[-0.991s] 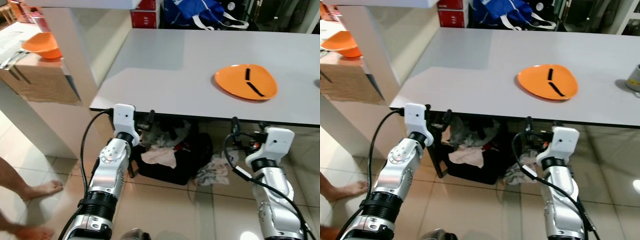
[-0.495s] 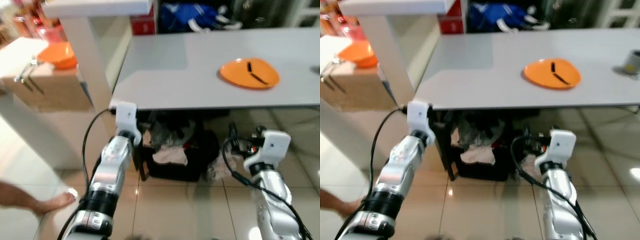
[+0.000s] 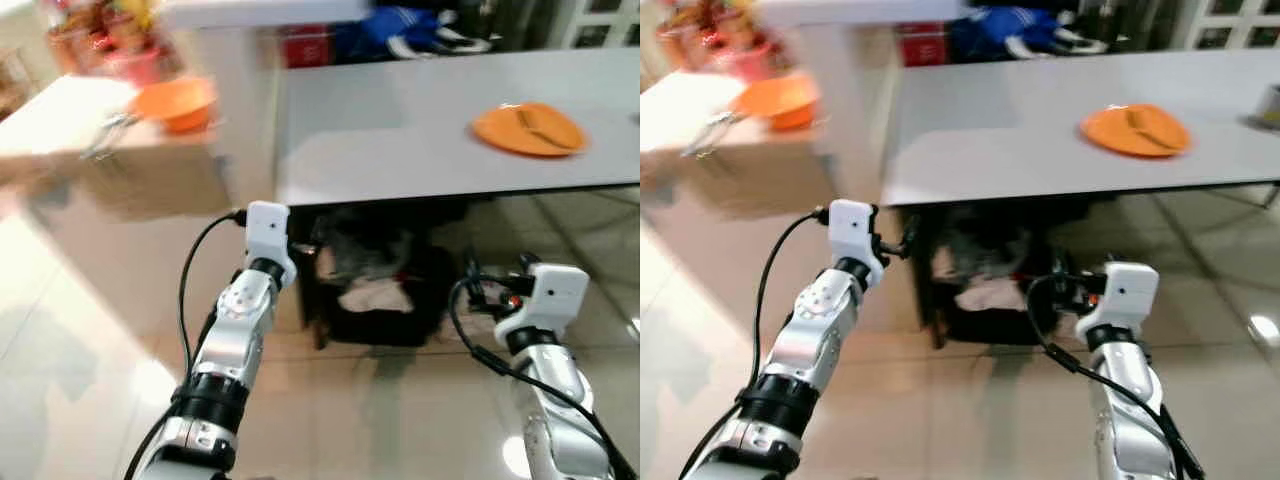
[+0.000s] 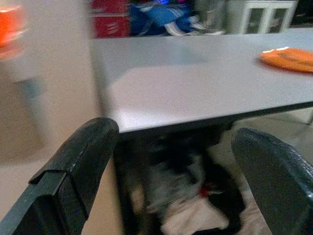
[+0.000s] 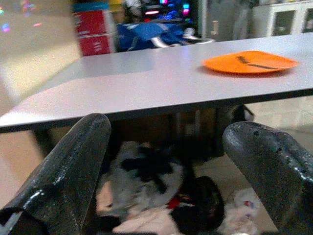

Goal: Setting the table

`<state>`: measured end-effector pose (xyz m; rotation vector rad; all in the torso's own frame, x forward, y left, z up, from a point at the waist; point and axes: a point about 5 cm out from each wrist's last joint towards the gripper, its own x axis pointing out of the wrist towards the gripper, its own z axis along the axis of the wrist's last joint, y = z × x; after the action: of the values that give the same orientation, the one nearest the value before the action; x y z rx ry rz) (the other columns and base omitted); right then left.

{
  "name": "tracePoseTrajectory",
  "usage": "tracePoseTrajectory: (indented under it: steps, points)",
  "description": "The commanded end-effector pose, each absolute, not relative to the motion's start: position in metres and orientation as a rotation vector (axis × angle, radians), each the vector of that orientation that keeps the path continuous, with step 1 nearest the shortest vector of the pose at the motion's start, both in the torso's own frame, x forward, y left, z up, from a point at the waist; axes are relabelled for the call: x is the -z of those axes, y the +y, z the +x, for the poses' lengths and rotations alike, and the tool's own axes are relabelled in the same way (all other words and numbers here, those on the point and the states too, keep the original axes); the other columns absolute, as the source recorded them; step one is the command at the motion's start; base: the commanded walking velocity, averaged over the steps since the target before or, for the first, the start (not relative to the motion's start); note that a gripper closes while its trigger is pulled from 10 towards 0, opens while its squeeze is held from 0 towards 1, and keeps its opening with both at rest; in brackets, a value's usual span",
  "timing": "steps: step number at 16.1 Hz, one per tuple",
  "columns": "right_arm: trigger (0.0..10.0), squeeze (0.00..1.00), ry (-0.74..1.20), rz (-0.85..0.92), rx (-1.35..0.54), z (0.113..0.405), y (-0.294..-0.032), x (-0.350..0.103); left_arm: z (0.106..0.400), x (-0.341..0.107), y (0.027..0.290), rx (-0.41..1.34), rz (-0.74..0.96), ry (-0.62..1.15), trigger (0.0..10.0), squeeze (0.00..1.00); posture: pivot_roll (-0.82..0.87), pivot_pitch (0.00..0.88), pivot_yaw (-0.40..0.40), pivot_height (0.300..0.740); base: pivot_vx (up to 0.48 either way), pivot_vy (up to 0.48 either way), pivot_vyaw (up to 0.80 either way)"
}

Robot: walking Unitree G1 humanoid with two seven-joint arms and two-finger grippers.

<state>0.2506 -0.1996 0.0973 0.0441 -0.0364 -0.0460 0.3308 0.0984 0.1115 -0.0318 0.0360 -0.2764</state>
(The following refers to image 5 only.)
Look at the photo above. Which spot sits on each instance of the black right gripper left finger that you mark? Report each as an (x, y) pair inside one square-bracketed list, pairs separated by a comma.
[(66, 176)]

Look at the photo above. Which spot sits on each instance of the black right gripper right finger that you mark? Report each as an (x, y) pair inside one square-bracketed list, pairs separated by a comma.
[(276, 171)]

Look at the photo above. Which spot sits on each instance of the black table leg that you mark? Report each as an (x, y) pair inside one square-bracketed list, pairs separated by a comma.
[(42, 143)]

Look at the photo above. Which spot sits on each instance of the grey cloth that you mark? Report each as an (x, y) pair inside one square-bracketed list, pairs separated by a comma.
[(132, 183)]

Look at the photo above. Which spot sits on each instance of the pink cloth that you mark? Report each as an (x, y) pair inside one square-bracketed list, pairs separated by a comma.
[(146, 222)]

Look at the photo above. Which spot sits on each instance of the orange plate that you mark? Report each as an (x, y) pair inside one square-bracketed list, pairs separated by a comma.
[(232, 64)]

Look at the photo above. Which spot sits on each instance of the red cardboard box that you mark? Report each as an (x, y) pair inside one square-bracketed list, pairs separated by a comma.
[(94, 31)]

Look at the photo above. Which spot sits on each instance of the white glass door cabinet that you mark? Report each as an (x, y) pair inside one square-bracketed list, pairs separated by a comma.
[(283, 18)]

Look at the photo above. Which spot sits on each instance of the dark shelf with lights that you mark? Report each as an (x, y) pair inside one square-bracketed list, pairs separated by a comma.
[(166, 11)]

